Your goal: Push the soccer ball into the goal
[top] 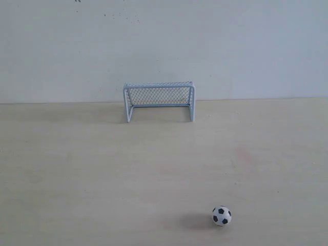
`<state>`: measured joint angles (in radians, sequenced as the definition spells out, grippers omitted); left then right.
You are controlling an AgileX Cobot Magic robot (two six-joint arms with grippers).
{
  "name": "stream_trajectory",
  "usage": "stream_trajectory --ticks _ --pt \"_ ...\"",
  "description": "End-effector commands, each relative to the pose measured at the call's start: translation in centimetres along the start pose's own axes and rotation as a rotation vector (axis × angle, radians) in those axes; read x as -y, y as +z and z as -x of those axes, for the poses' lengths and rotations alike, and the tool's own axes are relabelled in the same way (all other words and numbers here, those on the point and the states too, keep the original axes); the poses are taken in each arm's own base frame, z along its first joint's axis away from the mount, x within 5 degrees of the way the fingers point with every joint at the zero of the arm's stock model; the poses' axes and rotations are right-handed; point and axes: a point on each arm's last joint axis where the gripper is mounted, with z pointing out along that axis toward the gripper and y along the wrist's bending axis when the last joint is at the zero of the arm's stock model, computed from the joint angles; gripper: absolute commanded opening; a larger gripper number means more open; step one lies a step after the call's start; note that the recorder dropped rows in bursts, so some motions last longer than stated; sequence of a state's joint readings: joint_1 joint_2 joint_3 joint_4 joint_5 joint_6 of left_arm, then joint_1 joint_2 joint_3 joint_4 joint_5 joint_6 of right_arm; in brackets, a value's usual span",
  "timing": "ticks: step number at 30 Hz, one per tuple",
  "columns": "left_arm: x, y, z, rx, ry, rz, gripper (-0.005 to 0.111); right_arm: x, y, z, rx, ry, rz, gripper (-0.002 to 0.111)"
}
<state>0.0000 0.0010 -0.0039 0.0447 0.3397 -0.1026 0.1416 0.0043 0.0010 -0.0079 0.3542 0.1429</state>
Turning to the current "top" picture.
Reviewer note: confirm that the black and white soccer ball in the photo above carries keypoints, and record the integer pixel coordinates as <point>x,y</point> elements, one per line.
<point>221,216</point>

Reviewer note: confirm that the small white soccer goal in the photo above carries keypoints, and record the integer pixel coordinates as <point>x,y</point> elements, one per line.
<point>159,95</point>

